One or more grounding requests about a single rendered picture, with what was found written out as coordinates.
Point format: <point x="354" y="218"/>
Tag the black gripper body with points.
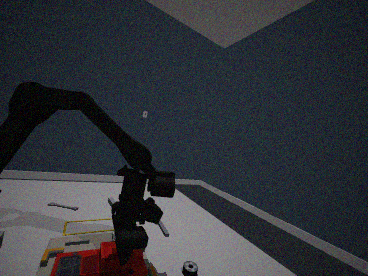
<point x="128" y="211"/>

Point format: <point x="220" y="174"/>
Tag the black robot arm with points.
<point x="33" y="103"/>

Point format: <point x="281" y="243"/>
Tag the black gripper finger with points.
<point x="124" y="256"/>
<point x="117" y="226"/>

